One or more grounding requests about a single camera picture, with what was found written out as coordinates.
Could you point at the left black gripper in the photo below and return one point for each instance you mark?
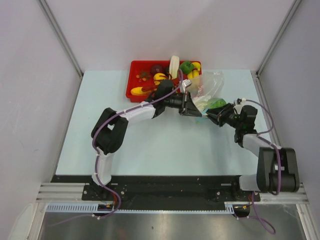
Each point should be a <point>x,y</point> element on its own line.
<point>187,108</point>

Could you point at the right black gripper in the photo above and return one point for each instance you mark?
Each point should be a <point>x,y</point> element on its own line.
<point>218,115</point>

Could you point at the green white toy cabbage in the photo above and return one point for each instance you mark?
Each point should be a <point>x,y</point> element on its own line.
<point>204,103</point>

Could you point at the clear zip top bag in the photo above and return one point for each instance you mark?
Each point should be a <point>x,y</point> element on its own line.
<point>207,84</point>

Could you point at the yellow toy mango slice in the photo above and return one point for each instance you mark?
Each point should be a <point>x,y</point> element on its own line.
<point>139,91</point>

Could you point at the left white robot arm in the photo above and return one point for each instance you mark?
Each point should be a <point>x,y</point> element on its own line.
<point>109,132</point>

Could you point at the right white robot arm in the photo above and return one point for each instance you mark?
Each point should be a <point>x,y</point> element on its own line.
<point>277,168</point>

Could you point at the red toy lobster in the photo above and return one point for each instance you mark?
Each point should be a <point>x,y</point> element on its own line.
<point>153,85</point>

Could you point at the yellow toy banana bunch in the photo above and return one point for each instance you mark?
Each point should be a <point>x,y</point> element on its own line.
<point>195,71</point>

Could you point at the green toy bell pepper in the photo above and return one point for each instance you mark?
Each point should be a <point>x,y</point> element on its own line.
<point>186,67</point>

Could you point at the white toy radish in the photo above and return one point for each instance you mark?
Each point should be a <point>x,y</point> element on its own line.
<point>174,66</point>

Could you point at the dark purple toy onion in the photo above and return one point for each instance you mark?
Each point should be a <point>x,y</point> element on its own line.
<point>157,68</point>

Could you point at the small toy cherry tomatoes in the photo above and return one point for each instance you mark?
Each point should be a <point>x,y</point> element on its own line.
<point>143,76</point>

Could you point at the red plastic tray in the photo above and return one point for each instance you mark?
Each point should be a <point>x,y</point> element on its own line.
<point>135,67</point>

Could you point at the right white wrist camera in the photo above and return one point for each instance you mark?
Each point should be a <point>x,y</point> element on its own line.
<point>238,105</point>

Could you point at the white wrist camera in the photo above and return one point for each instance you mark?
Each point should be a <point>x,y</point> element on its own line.
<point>184,85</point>
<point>238,105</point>

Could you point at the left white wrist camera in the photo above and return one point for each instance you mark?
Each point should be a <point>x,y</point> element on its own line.
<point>184,85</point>

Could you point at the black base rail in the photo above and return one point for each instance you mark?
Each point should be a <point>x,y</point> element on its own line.
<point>169,192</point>

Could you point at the white slotted cable duct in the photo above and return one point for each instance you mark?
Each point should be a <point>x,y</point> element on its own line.
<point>103,209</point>

